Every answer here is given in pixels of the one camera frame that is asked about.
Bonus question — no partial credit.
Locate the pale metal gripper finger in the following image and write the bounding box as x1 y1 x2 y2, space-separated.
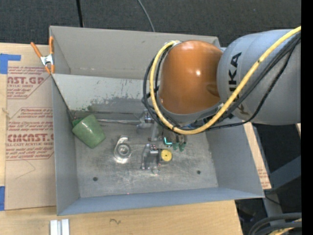
135 110 153 133
139 143 161 171

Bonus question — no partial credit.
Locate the yellow round disc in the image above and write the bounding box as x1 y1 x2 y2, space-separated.
161 149 173 162

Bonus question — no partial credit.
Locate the grey metal bin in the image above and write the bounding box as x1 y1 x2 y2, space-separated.
48 25 266 216

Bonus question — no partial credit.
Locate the clear glass thing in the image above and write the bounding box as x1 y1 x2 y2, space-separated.
113 135 133 164

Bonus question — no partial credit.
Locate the green cup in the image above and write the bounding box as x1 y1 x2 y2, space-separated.
71 114 107 149

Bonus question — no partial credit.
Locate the brown cardboard board, red print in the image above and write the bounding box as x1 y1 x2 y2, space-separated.
0 42 272 211

